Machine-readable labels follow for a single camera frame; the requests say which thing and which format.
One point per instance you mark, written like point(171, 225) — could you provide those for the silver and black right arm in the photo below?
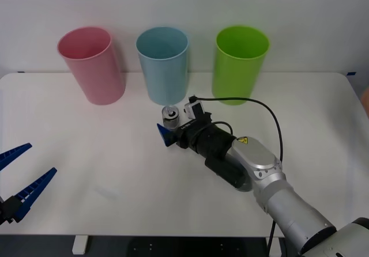
point(259, 164)

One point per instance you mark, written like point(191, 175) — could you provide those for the silver grey drink can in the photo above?
point(171, 118)

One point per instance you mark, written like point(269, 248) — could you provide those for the pink plastic bin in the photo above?
point(95, 78)

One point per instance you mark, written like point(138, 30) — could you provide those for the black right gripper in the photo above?
point(187, 134)

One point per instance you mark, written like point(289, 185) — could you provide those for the pale blue plastic bin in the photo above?
point(165, 78)

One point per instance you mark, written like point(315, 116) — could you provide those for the white table leg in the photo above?
point(272, 247)
point(79, 245)

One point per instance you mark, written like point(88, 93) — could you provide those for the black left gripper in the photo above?
point(3, 211)

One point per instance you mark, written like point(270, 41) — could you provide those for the green plastic bin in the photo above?
point(235, 78)

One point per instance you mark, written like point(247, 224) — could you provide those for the person's hand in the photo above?
point(366, 97)

